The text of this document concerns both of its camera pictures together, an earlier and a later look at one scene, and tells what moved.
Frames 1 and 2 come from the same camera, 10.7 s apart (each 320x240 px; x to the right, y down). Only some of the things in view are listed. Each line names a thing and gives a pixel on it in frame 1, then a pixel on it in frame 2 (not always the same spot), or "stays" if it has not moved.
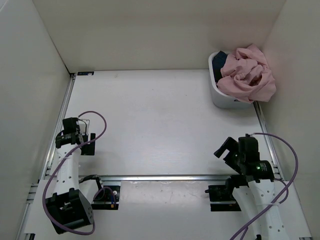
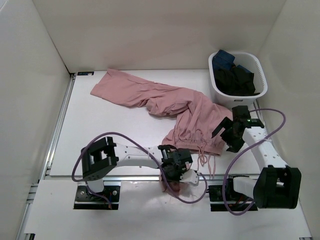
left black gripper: (88, 150) to (176, 178)
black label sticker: (85, 73) stays
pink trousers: (247, 76) to (199, 128)
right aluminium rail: (273, 157) stays
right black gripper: (231, 145) to (234, 145)
